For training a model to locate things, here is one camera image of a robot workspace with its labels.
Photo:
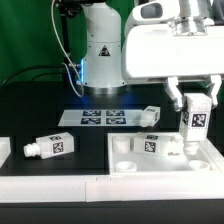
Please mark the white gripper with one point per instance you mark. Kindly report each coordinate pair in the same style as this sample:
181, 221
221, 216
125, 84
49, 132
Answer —
174, 39

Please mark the white U-shaped fence wall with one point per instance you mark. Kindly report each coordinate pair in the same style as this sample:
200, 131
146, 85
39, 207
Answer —
91, 188

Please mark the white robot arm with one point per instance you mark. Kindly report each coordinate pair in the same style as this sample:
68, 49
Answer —
102, 64

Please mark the AprilTag sheet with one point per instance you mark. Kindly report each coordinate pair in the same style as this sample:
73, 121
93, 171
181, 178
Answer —
97, 117

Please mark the black camera stand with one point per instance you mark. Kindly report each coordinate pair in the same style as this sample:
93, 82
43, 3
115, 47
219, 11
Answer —
67, 9

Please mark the white square tabletop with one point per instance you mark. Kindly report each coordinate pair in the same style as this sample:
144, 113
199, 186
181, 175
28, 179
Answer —
124, 161

